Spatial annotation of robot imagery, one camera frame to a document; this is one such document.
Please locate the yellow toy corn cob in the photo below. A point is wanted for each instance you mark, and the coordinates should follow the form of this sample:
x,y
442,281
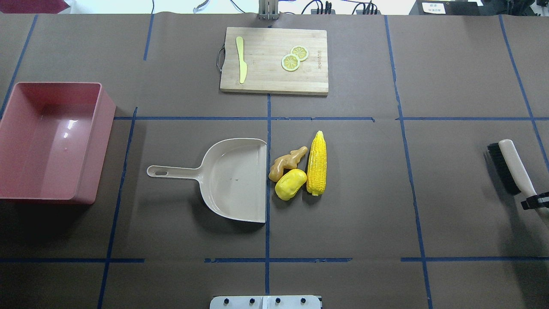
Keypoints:
x,y
317,166

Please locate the lemon slice near knife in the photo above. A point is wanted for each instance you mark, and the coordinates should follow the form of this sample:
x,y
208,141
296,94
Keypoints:
x,y
290,62

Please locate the black box with label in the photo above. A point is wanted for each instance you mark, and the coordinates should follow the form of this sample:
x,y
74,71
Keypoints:
x,y
445,7

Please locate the aluminium frame post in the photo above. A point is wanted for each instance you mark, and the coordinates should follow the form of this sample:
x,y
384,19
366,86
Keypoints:
x,y
268,10

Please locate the yellow toy bell pepper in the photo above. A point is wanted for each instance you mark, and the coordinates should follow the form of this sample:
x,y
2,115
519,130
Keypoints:
x,y
288,186

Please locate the beige plastic dustpan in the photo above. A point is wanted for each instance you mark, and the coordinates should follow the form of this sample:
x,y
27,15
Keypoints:
x,y
231,177

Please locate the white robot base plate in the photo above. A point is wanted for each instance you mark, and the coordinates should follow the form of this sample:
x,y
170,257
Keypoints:
x,y
267,302

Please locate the magenta cloth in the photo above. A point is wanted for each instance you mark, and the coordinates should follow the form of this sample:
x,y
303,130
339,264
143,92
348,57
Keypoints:
x,y
32,6

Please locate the pink plastic bin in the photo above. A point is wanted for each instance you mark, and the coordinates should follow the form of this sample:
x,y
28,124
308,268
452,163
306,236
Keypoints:
x,y
53,141

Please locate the lemon slice far from knife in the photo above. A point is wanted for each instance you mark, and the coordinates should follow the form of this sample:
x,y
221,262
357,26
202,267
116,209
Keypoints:
x,y
300,51

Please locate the yellow plastic toy knife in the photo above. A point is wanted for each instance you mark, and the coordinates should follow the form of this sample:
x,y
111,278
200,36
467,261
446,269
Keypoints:
x,y
241,60

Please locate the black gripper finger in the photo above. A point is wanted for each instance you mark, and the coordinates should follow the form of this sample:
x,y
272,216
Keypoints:
x,y
536,201

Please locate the wooden cutting board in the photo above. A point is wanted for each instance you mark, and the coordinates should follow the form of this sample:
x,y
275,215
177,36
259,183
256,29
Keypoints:
x,y
263,51

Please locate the brown toy ginger root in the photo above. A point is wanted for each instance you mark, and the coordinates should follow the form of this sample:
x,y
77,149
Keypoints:
x,y
287,162

